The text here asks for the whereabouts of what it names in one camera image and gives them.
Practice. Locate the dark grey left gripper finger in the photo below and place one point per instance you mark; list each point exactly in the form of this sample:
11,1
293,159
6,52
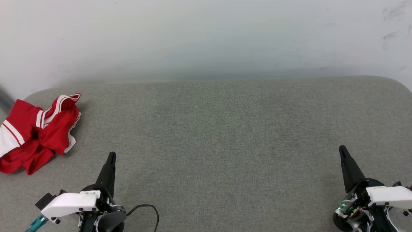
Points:
108,174

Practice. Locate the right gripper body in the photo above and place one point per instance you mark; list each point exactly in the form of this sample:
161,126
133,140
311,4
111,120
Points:
346,206

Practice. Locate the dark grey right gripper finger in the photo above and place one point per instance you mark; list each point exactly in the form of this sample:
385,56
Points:
351,170

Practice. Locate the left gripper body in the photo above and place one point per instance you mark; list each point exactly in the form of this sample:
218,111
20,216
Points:
111,219

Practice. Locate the red Bulls basketball jersey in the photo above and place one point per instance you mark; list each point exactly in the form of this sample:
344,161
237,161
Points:
54,132

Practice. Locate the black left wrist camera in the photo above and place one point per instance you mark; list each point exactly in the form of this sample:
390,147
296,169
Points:
45,200

